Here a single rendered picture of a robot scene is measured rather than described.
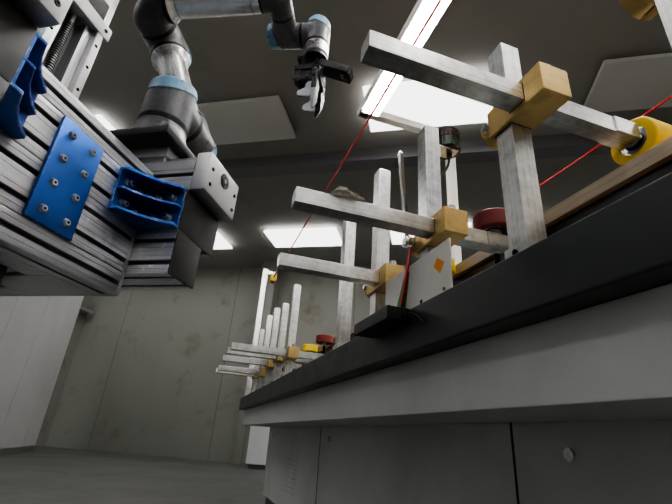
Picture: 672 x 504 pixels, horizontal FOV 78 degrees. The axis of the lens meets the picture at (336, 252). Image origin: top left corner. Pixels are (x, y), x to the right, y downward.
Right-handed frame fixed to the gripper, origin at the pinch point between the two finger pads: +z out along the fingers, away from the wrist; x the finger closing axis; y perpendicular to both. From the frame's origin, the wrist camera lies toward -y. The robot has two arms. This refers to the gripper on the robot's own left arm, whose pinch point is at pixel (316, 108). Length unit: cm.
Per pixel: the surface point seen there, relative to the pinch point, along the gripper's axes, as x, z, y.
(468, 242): 11, 49, -37
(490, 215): 11, 43, -42
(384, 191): -10.2, 22.3, -18.6
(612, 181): 22, 43, -59
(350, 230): -32.5, 22.2, -5.3
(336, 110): -236, -224, 58
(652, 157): 28, 43, -63
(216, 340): -650, -73, 367
